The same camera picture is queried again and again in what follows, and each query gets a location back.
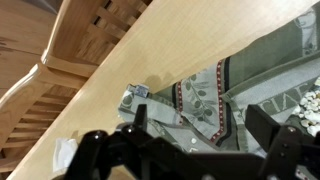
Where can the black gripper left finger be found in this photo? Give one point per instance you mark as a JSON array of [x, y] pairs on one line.
[[133, 150]]

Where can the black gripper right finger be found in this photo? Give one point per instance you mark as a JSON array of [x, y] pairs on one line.
[[286, 150]]

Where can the green grey patterned cloth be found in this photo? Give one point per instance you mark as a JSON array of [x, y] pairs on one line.
[[266, 66]]

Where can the scattered white popcorn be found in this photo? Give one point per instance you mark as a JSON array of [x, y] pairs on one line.
[[310, 113]]

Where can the clear white plastic bag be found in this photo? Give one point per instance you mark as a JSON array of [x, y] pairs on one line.
[[65, 153]]

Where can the wooden chair with curved back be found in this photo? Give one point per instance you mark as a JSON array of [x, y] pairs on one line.
[[66, 43]]

